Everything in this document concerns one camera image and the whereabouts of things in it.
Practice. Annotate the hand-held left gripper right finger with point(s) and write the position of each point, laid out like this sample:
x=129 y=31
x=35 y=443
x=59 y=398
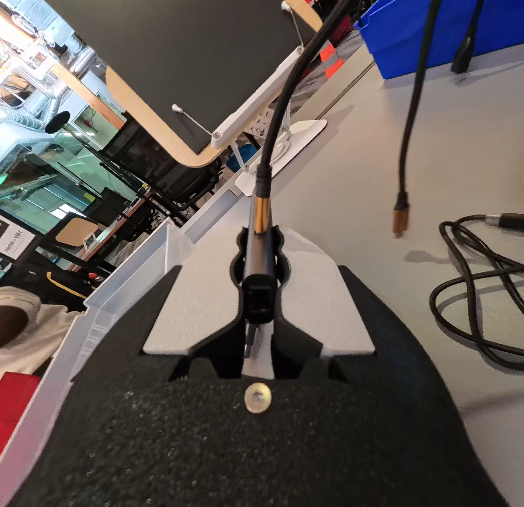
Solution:
x=327 y=310

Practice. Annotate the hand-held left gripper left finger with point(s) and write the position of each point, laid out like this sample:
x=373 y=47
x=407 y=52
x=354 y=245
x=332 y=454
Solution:
x=196 y=310

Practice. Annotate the grey USB hub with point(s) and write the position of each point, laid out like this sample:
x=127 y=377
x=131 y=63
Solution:
x=258 y=265

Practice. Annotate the clear plastic bin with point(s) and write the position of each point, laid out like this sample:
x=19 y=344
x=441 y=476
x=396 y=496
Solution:
x=123 y=277

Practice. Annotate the blue plastic bin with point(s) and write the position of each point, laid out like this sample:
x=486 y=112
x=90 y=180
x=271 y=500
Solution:
x=393 y=52

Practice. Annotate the grey desk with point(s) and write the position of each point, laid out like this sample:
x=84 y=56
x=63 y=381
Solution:
x=368 y=167

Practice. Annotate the black office chair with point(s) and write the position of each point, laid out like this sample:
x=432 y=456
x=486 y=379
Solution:
x=184 y=179

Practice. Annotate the wooden seat chair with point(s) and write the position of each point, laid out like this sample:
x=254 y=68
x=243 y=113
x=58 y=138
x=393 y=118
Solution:
x=75 y=232

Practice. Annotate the teal bag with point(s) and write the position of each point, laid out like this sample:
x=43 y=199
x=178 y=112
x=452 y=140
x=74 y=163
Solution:
x=245 y=152

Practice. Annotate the framed paper sign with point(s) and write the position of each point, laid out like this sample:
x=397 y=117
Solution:
x=18 y=244

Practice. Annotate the red plastic bin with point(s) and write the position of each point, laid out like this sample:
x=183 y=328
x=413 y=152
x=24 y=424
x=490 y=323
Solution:
x=16 y=404

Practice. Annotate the orange traffic cone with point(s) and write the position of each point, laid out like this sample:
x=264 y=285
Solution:
x=333 y=66

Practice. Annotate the black flat panel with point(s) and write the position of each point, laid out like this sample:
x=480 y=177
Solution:
x=163 y=44

